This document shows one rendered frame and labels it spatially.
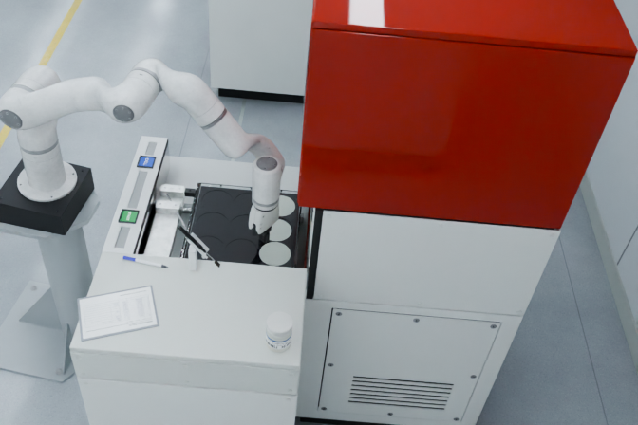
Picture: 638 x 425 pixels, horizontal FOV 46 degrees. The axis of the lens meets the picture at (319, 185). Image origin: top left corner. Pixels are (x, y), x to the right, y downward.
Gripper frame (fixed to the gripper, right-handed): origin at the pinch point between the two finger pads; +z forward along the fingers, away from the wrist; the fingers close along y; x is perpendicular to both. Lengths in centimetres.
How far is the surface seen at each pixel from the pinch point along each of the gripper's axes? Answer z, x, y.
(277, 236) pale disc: 1.9, 2.4, -4.1
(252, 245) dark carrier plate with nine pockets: 2.1, -1.4, 4.2
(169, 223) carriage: 4.0, -29.2, 14.0
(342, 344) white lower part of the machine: 33.4, 32.9, -3.8
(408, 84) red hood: -75, 37, -7
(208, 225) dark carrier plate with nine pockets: 2.1, -17.9, 7.2
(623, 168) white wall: 50, 69, -184
